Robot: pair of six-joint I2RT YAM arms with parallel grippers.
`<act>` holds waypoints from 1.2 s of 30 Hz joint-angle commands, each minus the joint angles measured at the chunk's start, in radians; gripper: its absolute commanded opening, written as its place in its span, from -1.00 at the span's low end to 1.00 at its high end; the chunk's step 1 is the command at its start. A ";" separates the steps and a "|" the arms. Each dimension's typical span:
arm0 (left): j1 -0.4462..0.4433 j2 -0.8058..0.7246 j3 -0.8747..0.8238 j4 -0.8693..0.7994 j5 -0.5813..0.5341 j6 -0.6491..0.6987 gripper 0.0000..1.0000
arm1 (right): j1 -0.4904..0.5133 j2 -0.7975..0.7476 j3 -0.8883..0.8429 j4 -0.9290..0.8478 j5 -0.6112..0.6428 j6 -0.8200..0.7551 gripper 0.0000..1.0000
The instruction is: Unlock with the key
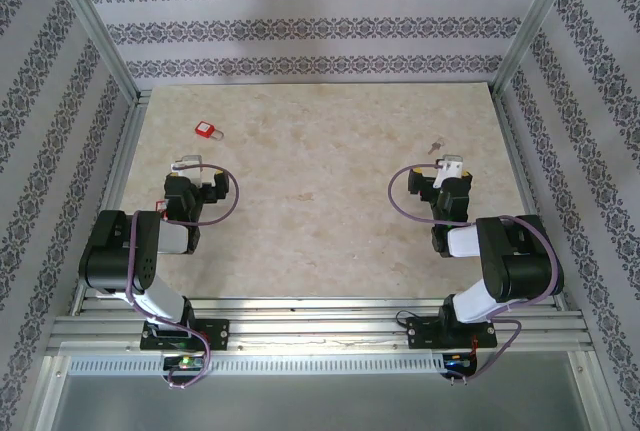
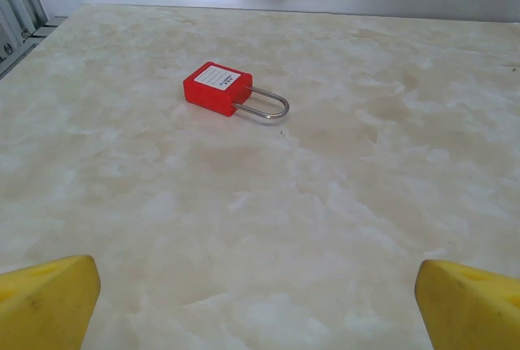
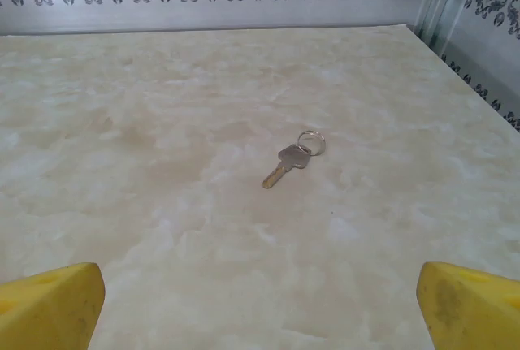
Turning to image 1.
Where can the small silver key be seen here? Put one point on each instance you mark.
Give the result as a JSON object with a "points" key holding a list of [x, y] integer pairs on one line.
{"points": [[437, 144]]}

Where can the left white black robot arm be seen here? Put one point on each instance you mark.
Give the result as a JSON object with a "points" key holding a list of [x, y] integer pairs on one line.
{"points": [[115, 251]]}

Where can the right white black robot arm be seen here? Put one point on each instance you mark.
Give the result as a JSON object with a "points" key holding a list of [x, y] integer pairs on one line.
{"points": [[520, 261]]}

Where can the right controller board with LED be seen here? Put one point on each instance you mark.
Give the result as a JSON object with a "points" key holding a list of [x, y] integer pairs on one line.
{"points": [[460, 363]]}

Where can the controller board with led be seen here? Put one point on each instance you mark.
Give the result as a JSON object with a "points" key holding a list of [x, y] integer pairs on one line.
{"points": [[185, 362], [460, 363]]}

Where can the left controller board with LED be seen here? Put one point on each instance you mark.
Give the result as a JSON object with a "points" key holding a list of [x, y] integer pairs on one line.
{"points": [[185, 362]]}

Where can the grey metal panel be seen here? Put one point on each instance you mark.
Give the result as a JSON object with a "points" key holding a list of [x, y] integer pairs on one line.
{"points": [[320, 401]]}

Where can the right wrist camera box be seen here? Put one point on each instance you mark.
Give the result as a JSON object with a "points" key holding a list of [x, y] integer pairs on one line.
{"points": [[451, 163]]}

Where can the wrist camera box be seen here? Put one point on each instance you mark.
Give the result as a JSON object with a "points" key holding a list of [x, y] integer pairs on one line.
{"points": [[451, 163], [189, 161]]}

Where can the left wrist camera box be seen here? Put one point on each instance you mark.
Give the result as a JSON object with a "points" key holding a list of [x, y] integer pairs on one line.
{"points": [[189, 161]]}

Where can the left aluminium side rail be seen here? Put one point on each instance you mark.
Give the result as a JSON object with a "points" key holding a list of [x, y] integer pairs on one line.
{"points": [[120, 176]]}

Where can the aluminium side rail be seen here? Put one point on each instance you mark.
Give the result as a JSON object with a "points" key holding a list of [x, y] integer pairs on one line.
{"points": [[120, 176], [525, 176]]}

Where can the right aluminium side rail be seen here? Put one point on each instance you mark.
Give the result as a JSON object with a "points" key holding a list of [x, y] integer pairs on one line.
{"points": [[525, 176]]}

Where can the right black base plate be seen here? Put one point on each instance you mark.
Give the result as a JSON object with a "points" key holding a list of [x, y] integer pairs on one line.
{"points": [[420, 333]]}

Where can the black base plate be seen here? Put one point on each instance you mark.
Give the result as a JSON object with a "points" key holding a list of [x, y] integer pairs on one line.
{"points": [[420, 333], [217, 333]]}

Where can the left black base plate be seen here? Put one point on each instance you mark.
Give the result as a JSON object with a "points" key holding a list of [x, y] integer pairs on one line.
{"points": [[217, 333]]}

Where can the right aluminium corner post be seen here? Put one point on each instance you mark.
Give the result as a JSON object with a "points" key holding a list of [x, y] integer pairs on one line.
{"points": [[535, 21]]}

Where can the aluminium corner post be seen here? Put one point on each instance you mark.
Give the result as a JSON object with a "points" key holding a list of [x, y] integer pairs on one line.
{"points": [[535, 21], [95, 26]]}

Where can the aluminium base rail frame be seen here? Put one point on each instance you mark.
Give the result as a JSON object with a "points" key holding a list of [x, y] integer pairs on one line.
{"points": [[320, 331]]}

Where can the left aluminium corner post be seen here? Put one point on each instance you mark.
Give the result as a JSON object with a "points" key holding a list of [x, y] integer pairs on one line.
{"points": [[95, 26]]}

